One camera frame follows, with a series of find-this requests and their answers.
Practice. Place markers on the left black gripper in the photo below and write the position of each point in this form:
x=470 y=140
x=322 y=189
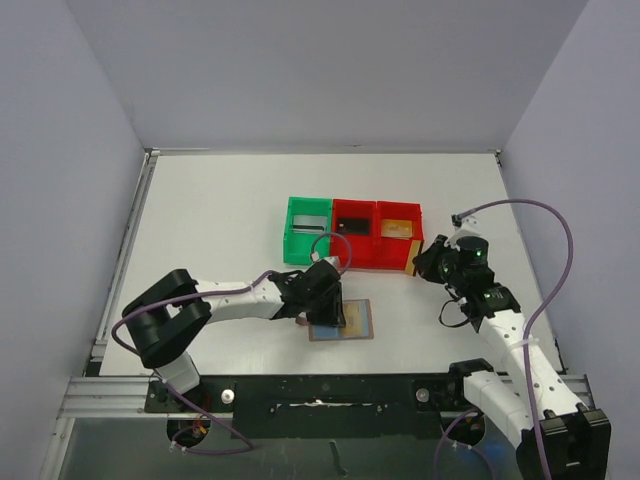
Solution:
x=329 y=304

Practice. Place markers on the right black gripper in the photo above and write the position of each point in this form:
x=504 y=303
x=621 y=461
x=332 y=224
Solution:
x=428 y=256

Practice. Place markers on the gold credit card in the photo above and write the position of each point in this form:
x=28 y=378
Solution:
x=356 y=320
x=415 y=249
x=396 y=228

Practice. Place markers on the brown leather card holder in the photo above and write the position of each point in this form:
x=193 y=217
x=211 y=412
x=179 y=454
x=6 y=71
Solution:
x=318 y=333

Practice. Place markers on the dark grey credit card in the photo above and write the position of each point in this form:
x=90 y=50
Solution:
x=353 y=226

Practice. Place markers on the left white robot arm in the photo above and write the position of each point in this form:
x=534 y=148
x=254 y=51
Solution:
x=160 y=324

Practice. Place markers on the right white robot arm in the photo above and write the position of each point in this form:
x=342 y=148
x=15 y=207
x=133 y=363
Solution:
x=554 y=433

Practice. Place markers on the silver credit card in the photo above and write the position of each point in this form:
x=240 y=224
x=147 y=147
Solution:
x=309 y=224

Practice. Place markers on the right red plastic bin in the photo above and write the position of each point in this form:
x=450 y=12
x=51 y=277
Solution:
x=391 y=253

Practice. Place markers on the red plastic bin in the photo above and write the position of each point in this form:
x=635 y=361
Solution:
x=362 y=247
x=391 y=253

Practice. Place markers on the middle red plastic bin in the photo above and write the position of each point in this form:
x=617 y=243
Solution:
x=362 y=247

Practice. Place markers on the green plastic bin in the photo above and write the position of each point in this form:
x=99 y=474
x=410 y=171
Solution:
x=297 y=247

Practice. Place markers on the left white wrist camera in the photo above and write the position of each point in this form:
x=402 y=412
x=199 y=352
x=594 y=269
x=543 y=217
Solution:
x=334 y=261

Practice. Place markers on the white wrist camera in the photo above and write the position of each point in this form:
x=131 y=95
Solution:
x=465 y=225
x=334 y=261

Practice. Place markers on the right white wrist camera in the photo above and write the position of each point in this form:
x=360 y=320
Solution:
x=465 y=225

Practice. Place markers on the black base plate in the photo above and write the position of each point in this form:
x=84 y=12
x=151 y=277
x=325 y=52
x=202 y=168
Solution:
x=334 y=406

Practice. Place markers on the aluminium frame rail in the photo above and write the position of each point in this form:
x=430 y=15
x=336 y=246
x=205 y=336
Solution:
x=104 y=397

